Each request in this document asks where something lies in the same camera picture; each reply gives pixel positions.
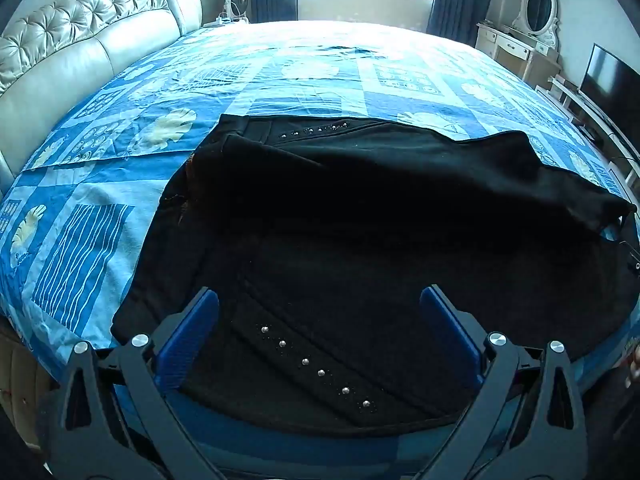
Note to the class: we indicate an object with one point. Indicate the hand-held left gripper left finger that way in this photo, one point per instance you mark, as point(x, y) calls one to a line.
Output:
point(192, 330)

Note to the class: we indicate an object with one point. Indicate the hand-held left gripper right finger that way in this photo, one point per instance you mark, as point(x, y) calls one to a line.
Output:
point(445, 330)

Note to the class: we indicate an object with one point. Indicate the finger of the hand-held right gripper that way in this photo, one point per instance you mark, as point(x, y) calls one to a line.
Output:
point(631, 247)

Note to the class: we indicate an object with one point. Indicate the black studded pants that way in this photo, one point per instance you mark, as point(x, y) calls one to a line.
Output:
point(360, 220)

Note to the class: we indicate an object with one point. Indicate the white television stand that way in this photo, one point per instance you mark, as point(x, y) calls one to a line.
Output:
point(595, 120)

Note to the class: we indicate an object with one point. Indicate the black flat-screen television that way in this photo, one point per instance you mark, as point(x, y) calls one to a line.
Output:
point(610, 82)

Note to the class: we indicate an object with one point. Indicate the cream dressing table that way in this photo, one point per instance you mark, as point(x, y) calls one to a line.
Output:
point(510, 50)

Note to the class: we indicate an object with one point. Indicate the white oval vanity mirror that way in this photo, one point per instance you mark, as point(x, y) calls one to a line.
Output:
point(539, 7)

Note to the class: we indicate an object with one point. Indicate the blue leaf-patterned bedsheet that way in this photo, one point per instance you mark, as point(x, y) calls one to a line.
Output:
point(300, 80)

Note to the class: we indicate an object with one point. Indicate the white power strip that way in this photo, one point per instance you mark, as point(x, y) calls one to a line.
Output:
point(225, 21)

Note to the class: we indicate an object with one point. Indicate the white fan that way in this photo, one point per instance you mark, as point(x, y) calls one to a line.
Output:
point(238, 2)

